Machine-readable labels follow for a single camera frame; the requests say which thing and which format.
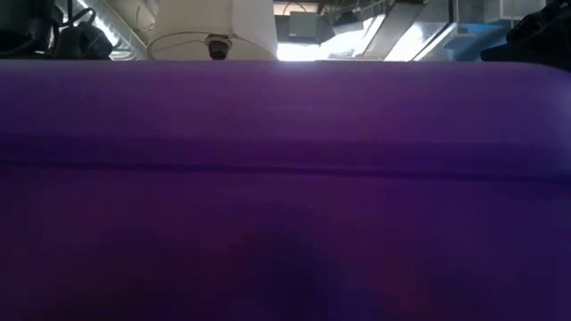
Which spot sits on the grey ceiling box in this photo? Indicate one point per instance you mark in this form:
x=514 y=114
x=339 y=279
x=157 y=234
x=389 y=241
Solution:
x=303 y=24

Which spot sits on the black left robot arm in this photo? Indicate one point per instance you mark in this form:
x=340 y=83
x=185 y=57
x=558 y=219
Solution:
x=22 y=27

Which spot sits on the purple plastic supply box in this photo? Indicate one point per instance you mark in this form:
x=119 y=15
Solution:
x=285 y=178

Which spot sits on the silver spiral air duct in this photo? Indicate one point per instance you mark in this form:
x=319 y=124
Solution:
x=120 y=31

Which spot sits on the silver rectangular air duct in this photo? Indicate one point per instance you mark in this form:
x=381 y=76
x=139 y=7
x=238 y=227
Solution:
x=415 y=35

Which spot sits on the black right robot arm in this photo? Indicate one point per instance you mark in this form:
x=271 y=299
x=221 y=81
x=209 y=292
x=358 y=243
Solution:
x=544 y=22

